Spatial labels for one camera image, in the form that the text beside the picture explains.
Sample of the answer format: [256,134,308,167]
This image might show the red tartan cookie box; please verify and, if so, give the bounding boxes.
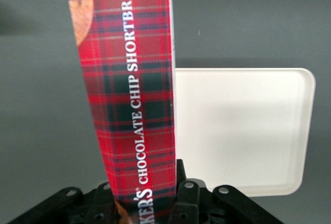
[63,0,182,224]

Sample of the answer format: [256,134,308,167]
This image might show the dark grey table mat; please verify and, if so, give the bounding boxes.
[0,0,331,224]

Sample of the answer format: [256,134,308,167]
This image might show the cream plastic tray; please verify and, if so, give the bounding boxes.
[174,67,317,197]

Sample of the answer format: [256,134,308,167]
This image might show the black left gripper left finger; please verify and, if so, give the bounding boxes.
[7,181,122,224]

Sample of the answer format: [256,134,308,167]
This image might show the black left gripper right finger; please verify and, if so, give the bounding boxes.
[168,158,281,224]

